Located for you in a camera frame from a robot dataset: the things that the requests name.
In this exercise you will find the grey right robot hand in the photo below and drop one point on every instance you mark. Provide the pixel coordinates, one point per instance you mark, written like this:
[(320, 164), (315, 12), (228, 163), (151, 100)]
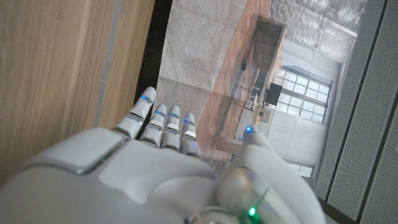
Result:
[(130, 180)]

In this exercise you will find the grey tape outline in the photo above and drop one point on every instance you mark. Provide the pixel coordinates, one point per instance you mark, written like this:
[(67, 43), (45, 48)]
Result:
[(107, 62)]

